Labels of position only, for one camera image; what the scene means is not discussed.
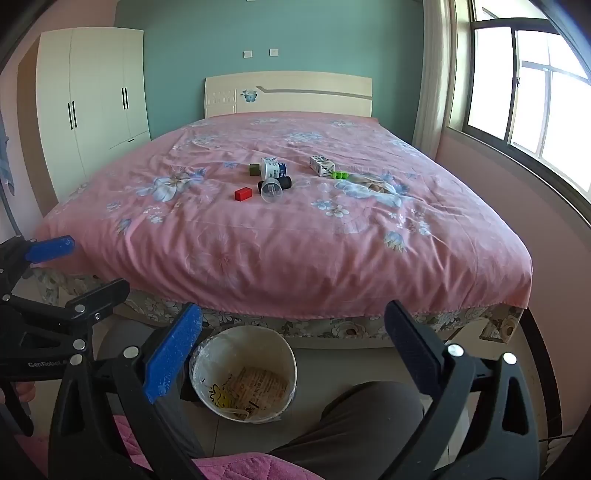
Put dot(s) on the clear plastic wrapper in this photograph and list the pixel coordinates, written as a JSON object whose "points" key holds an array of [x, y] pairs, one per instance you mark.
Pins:
{"points": [[369, 184]]}

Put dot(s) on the cream curtain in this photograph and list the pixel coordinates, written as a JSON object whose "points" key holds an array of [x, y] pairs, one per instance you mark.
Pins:
{"points": [[434, 69]]}

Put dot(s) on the black cylinder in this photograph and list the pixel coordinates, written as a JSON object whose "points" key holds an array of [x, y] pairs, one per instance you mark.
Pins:
{"points": [[285, 183]]}

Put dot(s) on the dark framed window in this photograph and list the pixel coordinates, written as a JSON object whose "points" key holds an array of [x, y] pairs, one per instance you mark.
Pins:
{"points": [[531, 92]]}

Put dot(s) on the pink quilted cushion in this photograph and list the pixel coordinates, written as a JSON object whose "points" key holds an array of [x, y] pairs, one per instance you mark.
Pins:
{"points": [[240, 467]]}

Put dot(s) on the clear plastic cup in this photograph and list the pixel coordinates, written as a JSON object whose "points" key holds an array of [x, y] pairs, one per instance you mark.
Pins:
{"points": [[271, 193]]}

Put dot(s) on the printed brown paper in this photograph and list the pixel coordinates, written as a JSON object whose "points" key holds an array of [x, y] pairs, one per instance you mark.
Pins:
{"points": [[258, 383]]}

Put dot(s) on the beige bed headboard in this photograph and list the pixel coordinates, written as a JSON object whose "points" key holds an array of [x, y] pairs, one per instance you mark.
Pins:
{"points": [[300, 97]]}

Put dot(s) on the white drink carton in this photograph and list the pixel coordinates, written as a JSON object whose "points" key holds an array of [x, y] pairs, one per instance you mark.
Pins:
{"points": [[322, 165]]}

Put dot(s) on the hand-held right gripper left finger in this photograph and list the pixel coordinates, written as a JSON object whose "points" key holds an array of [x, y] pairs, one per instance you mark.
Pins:
{"points": [[171, 353]]}

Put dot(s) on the white trash bin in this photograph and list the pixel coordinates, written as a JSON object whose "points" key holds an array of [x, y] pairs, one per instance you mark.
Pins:
{"points": [[277, 344]]}

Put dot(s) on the person's left hand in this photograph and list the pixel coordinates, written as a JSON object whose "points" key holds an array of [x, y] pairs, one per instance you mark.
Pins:
{"points": [[22, 392]]}

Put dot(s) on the green plastic clip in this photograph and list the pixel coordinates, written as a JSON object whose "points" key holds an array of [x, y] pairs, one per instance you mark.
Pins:
{"points": [[339, 175]]}

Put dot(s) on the dark green cylinder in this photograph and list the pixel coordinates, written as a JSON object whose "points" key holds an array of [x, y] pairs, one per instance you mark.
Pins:
{"points": [[255, 169]]}

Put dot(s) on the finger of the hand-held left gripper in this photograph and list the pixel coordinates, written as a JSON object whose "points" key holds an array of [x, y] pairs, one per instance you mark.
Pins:
{"points": [[48, 249], [99, 295]]}

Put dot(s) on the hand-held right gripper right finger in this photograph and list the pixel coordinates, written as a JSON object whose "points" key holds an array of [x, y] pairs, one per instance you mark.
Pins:
{"points": [[411, 350]]}

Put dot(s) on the red block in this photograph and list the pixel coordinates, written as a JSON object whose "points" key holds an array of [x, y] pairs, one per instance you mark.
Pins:
{"points": [[243, 194]]}

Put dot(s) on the pink floral bedspread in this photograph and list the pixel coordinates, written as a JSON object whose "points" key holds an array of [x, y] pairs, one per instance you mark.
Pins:
{"points": [[277, 230]]}

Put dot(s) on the blue hanging cloth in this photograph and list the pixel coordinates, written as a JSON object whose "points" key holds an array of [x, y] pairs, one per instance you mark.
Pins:
{"points": [[4, 152]]}

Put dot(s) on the person's right trouser leg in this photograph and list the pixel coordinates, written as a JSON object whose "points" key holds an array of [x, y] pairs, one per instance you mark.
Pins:
{"points": [[346, 429]]}

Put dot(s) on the white wardrobe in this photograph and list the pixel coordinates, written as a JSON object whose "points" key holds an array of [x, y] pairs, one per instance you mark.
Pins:
{"points": [[92, 92]]}

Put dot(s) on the white jar with blue label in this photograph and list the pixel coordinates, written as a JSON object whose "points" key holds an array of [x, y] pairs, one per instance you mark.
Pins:
{"points": [[272, 168]]}

